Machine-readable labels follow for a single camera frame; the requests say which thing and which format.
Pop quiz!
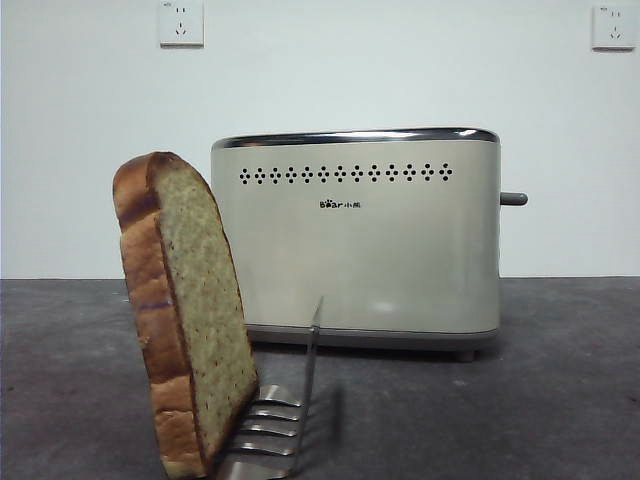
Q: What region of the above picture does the stainless steel toast rack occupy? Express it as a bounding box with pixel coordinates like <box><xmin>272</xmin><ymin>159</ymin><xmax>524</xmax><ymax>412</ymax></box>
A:
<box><xmin>213</xmin><ymin>294</ymin><xmax>347</xmax><ymax>480</ymax></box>

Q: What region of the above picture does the cream steel toaster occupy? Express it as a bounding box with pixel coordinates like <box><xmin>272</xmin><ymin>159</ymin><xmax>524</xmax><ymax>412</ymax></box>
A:
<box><xmin>209</xmin><ymin>127</ymin><xmax>502</xmax><ymax>364</ymax></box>

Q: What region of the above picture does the white wall power outlet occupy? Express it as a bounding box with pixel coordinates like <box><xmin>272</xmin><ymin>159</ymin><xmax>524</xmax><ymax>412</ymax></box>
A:
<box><xmin>591</xmin><ymin>4</ymin><xmax>637</xmax><ymax>52</ymax></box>
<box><xmin>159</xmin><ymin>0</ymin><xmax>205</xmax><ymax>49</ymax></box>

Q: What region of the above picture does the brown-crust bread slice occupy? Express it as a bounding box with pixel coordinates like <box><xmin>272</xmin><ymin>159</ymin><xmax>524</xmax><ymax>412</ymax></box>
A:
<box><xmin>112</xmin><ymin>151</ymin><xmax>261</xmax><ymax>480</ymax></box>

